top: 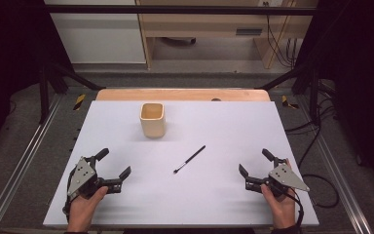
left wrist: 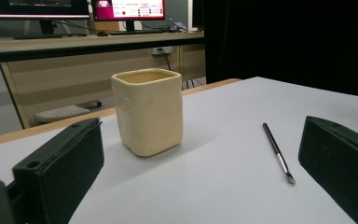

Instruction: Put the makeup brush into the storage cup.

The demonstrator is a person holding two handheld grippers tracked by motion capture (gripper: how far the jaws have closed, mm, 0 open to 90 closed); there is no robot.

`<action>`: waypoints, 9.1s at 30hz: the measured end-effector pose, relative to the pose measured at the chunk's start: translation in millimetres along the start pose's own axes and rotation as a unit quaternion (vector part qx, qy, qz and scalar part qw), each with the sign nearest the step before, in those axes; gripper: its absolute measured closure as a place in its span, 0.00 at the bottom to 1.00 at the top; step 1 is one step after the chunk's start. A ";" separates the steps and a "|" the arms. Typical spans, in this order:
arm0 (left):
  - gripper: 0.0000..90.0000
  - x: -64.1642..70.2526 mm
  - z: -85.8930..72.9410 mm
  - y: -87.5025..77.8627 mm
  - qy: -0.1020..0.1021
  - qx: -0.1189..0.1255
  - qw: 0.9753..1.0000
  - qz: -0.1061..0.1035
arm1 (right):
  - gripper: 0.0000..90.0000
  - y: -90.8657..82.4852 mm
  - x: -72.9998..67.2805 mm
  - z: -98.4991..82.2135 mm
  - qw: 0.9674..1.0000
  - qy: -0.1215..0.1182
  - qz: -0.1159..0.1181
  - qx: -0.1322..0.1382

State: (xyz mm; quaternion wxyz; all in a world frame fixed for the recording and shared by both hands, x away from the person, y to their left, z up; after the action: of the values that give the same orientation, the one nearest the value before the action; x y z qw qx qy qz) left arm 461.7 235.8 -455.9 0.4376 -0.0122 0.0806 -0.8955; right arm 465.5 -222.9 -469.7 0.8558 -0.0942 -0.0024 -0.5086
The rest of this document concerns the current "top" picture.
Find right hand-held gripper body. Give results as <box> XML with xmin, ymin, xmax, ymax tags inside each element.
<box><xmin>244</xmin><ymin>157</ymin><xmax>311</xmax><ymax>198</ymax></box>

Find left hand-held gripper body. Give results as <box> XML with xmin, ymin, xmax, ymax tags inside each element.
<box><xmin>66</xmin><ymin>155</ymin><xmax>125</xmax><ymax>200</ymax></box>

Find beige square cup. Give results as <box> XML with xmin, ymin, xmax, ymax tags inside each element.
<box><xmin>139</xmin><ymin>102</ymin><xmax>167</xmax><ymax>139</ymax></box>

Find thin black brush pen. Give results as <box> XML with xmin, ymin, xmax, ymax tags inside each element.
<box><xmin>172</xmin><ymin>144</ymin><xmax>206</xmax><ymax>175</ymax></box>

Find person's right hand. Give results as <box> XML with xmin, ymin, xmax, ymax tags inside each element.
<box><xmin>260</xmin><ymin>158</ymin><xmax>297</xmax><ymax>230</ymax></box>

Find person's left hand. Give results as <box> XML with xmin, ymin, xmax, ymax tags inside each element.
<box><xmin>66</xmin><ymin>185</ymin><xmax>109</xmax><ymax>233</ymax></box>

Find white table board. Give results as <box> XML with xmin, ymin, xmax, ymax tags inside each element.
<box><xmin>42</xmin><ymin>99</ymin><xmax>319</xmax><ymax>227</ymax></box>

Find black metal stand strut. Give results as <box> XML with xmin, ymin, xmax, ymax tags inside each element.
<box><xmin>257</xmin><ymin>63</ymin><xmax>321</xmax><ymax>127</ymax></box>
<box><xmin>38</xmin><ymin>61</ymin><xmax>107</xmax><ymax>125</ymax></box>

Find wooden table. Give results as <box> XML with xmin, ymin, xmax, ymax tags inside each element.
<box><xmin>95</xmin><ymin>88</ymin><xmax>271</xmax><ymax>102</ymax></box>

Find black curtain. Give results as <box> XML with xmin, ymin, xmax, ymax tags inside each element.
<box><xmin>292</xmin><ymin>0</ymin><xmax>374</xmax><ymax>200</ymax></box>
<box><xmin>0</xmin><ymin>0</ymin><xmax>75</xmax><ymax>161</ymax></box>

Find white cabinet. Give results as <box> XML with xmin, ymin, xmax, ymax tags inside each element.
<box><xmin>44</xmin><ymin>0</ymin><xmax>147</xmax><ymax>65</ymax></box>

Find light wooden desk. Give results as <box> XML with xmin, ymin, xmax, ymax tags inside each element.
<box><xmin>135</xmin><ymin>0</ymin><xmax>319</xmax><ymax>70</ymax></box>

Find right hand-held gripper cable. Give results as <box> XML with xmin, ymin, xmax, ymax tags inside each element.
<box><xmin>284</xmin><ymin>187</ymin><xmax>306</xmax><ymax>229</ymax></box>

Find black floor cable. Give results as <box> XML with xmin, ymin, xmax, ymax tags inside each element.
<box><xmin>283</xmin><ymin>97</ymin><xmax>341</xmax><ymax>210</ymax></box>

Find aluminium floor rail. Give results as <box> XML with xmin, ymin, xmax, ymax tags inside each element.
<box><xmin>296</xmin><ymin>96</ymin><xmax>374</xmax><ymax>234</ymax></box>
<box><xmin>0</xmin><ymin>94</ymin><xmax>64</xmax><ymax>234</ymax></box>

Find black hanging wall cables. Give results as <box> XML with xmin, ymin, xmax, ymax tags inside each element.
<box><xmin>263</xmin><ymin>1</ymin><xmax>299</xmax><ymax>69</ymax></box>

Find black horizontal frame bar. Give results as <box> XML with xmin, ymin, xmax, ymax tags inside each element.
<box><xmin>43</xmin><ymin>4</ymin><xmax>318</xmax><ymax>17</ymax></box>

